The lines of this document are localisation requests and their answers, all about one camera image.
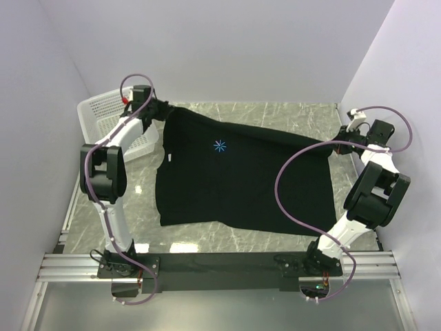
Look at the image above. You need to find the black t-shirt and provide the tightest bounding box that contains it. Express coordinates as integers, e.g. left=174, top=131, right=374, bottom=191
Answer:
left=155, top=108, right=336, bottom=236

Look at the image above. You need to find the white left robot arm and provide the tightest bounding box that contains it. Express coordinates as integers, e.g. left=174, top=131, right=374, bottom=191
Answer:
left=80, top=85, right=168, bottom=277

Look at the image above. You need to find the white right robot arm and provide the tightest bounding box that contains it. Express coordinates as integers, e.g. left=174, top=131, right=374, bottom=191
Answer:
left=302, top=120, right=411, bottom=275

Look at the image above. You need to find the white plastic basket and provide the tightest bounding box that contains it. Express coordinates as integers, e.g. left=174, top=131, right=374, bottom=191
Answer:
left=77, top=89, right=159, bottom=162

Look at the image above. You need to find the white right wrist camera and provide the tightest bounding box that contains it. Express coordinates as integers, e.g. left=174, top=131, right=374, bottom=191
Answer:
left=346, top=108, right=367, bottom=132

